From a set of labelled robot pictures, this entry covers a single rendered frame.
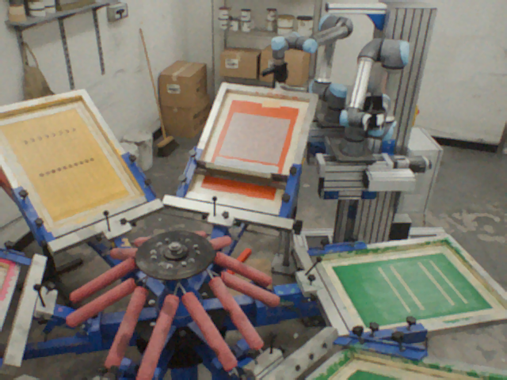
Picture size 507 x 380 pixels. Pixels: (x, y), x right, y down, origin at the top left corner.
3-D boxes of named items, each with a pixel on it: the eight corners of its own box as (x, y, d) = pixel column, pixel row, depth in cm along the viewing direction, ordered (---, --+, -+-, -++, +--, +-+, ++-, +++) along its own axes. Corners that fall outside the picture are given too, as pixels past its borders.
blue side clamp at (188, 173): (196, 153, 261) (194, 146, 255) (205, 154, 260) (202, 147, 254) (179, 199, 248) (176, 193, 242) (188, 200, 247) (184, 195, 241)
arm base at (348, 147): (361, 146, 275) (364, 130, 270) (368, 157, 262) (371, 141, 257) (337, 146, 274) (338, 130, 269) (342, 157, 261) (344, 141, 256)
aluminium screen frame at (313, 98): (223, 86, 281) (222, 82, 277) (318, 98, 266) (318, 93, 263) (180, 199, 247) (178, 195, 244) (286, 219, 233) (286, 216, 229)
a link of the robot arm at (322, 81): (323, 104, 305) (337, 17, 280) (306, 97, 314) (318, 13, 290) (334, 101, 313) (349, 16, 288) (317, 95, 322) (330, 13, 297)
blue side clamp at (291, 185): (292, 169, 248) (291, 161, 241) (302, 170, 246) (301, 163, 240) (279, 218, 235) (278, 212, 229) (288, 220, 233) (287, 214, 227)
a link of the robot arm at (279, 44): (288, 37, 262) (278, 43, 258) (288, 55, 270) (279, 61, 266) (278, 33, 266) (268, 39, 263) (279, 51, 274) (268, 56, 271)
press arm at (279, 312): (436, 290, 225) (438, 281, 222) (442, 298, 221) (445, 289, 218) (181, 328, 201) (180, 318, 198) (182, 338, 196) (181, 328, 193)
